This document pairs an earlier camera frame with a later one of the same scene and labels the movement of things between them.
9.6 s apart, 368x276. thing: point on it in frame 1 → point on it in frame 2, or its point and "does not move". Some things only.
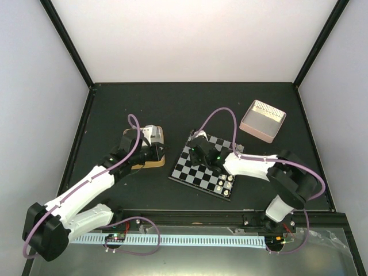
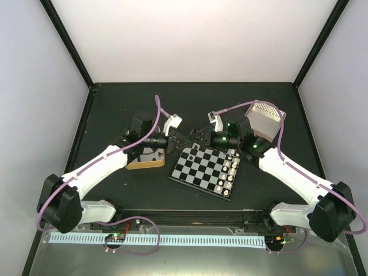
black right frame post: [338, 10] does not move
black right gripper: [194, 160] → [207, 133]
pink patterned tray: [263, 121] does not move
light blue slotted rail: [198, 241] does not move
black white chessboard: [200, 177] does not move
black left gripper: [157, 154] → [173, 146]
